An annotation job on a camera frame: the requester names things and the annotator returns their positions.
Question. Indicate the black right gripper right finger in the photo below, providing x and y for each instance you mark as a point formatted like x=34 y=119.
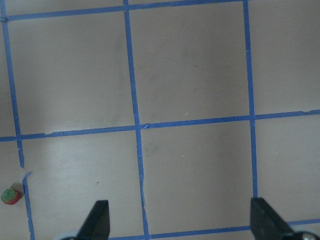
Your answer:
x=265 y=222

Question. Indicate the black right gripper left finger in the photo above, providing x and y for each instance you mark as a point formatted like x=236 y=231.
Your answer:
x=97 y=224

